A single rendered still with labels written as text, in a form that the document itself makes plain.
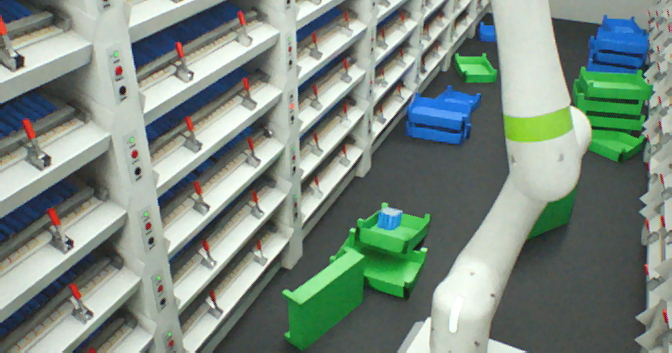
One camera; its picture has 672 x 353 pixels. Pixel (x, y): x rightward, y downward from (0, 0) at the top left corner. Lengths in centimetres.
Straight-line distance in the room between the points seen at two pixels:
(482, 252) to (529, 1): 63
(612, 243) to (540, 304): 51
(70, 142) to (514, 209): 91
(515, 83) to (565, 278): 140
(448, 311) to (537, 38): 60
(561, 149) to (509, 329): 112
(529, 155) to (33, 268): 93
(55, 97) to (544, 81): 95
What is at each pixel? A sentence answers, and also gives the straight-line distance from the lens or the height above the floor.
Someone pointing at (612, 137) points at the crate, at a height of 2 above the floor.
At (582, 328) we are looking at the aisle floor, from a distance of 220.
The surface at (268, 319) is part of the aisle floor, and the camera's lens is 208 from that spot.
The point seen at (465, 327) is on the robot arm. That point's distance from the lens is 134.
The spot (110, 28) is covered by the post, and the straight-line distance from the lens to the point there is 124.
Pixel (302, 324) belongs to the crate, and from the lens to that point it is 190.
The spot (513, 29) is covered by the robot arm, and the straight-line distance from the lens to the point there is 103.
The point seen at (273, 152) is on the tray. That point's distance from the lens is 191.
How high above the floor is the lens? 147
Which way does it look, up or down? 30 degrees down
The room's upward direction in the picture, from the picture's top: straight up
